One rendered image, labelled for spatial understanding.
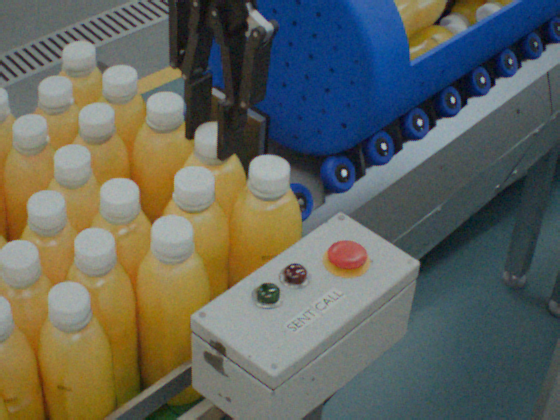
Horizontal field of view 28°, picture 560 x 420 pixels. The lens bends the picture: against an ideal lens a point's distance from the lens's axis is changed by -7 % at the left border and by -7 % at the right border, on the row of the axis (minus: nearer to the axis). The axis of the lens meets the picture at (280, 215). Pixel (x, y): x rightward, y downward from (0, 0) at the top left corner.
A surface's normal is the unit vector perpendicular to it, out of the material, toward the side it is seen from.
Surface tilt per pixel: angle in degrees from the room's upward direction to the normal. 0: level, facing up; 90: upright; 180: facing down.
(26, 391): 90
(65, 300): 0
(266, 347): 0
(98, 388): 90
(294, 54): 90
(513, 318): 0
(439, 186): 71
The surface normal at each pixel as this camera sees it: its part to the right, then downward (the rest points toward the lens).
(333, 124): -0.68, 0.45
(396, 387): 0.06, -0.75
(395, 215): 0.71, 0.20
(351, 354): 0.73, 0.48
